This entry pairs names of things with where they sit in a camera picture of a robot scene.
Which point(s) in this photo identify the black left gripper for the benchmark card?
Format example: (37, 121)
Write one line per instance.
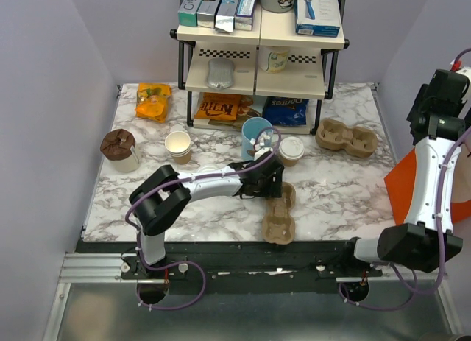
(274, 190)

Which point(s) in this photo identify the single kraft paper cup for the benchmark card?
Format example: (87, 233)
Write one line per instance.
(289, 162)

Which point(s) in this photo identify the single white cup lid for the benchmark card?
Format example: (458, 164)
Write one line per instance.
(292, 148)

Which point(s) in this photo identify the separated brown pulp carrier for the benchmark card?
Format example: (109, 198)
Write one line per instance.
(278, 226)

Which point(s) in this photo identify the kraft paper cup stack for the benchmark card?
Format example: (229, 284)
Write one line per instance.
(178, 145)

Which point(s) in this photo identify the brown pulp cup carrier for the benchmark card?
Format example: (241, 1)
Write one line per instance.
(356, 141)

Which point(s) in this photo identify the orange paper bag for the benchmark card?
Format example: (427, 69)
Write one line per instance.
(400, 185)

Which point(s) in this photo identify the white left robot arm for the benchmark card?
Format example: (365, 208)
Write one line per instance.
(159, 201)

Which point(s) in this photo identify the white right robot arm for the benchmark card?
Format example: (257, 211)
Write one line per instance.
(425, 241)

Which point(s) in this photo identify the blue cylindrical sugar container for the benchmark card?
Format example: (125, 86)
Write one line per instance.
(250, 130)

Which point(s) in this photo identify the blue doritos bag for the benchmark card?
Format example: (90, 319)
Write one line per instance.
(287, 112)

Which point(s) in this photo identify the brown cookie snack bag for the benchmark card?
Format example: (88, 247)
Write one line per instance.
(249, 107)

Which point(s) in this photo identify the orange kettle chips bag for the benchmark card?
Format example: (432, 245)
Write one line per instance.
(219, 107)

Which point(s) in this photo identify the silver grey sponge pouch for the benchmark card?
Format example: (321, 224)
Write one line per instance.
(220, 73)

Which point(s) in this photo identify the white yellow printed cup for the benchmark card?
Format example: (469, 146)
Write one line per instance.
(272, 59)

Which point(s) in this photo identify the orange yellow snack bag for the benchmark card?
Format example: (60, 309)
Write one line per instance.
(153, 101)

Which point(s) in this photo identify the brown topped white container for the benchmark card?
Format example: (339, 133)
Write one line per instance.
(120, 149)

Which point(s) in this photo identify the silver blue toothpaste box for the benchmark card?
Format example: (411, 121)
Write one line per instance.
(226, 15)

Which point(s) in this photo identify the purple white toothpaste box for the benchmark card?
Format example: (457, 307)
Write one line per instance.
(244, 15)

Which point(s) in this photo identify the blue razor package box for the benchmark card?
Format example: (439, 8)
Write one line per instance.
(317, 18)

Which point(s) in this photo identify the teal toothpaste box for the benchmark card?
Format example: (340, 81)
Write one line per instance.
(187, 13)

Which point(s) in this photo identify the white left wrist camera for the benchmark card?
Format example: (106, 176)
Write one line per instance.
(261, 153)

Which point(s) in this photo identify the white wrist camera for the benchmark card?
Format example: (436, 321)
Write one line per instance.
(458, 68)
(261, 153)

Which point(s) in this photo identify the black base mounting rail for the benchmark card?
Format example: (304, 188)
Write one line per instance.
(242, 267)

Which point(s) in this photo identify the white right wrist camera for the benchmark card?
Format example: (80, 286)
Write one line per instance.
(458, 68)

